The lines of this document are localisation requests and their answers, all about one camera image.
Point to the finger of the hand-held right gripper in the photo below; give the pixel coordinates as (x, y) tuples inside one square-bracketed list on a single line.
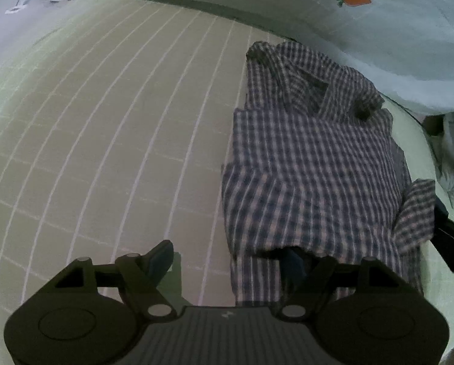
[(441, 216)]

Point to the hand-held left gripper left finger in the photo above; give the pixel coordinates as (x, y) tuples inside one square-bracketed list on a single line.
[(161, 261)]

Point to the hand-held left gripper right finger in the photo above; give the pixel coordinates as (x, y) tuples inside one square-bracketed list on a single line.
[(294, 266)]

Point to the blue checked shirt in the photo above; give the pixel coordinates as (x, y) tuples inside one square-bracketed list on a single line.
[(310, 159)]

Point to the green grid bed sheet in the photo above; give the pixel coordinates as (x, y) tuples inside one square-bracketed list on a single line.
[(98, 121)]

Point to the carrot print quilt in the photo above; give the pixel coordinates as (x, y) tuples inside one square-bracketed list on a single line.
[(401, 45)]

